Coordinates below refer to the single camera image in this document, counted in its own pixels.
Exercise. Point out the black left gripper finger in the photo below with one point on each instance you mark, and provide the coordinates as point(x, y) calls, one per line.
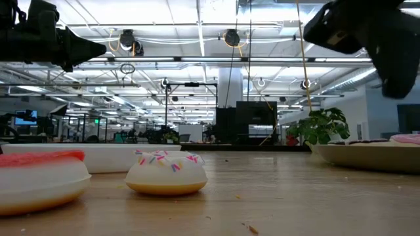
point(88, 49)

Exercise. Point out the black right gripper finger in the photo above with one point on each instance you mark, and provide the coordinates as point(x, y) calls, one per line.
point(400, 82)

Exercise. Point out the light pink frosted donut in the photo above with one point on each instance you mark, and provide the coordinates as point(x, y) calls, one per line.
point(408, 139)

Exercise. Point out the chocolate frosted donut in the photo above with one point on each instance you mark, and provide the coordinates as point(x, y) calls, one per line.
point(364, 142)

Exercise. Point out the large red-pink frosted donut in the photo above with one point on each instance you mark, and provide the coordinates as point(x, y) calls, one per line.
point(39, 183)

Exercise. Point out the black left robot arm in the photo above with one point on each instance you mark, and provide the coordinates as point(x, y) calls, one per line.
point(10, 42)

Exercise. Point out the blue lit computer monitor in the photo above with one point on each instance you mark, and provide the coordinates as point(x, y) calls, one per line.
point(25, 118)

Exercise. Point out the grey oval plate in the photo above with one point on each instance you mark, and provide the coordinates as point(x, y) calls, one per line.
point(367, 159)

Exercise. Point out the green leafy potted plant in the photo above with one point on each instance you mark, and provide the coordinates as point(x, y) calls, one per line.
point(320, 126)

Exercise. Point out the white oval plate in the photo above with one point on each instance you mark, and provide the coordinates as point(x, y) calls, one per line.
point(105, 159)

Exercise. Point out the small green plant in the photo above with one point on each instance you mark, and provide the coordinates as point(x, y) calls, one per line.
point(170, 137)

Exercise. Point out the red plant pot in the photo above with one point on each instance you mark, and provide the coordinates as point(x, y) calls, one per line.
point(291, 140)

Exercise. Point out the white board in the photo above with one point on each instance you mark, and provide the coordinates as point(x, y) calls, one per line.
point(190, 132)

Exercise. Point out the long ceiling light strip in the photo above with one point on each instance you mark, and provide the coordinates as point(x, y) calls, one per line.
point(249, 59)

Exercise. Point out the white column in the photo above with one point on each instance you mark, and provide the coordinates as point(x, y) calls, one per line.
point(230, 86)

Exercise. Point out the black cabinet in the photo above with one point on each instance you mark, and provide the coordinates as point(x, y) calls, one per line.
point(256, 118)

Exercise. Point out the white sprinkle donut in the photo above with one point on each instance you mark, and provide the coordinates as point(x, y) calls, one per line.
point(165, 178)

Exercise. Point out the orange crumb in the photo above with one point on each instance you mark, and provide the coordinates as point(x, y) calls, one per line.
point(253, 230)

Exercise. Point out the dark wall monitor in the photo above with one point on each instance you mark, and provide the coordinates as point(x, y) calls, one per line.
point(408, 118)

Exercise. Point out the silver ventilation duct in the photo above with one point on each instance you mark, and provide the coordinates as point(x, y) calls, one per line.
point(354, 78)

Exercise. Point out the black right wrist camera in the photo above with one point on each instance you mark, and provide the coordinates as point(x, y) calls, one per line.
point(331, 29)

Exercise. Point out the black metal frame rig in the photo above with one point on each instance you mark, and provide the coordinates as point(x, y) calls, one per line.
point(192, 84)

